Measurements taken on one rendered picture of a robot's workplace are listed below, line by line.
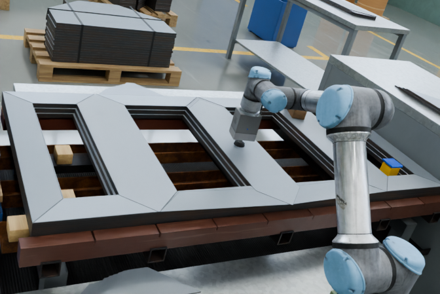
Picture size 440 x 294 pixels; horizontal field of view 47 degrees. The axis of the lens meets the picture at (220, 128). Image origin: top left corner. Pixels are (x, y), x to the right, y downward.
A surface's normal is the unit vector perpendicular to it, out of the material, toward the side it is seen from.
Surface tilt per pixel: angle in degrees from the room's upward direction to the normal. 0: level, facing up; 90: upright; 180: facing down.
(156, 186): 0
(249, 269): 0
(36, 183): 0
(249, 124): 90
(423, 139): 90
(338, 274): 95
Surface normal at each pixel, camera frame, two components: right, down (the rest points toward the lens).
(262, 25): -0.86, 0.01
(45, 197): 0.24, -0.87
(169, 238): 0.43, 0.50
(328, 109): -0.88, -0.18
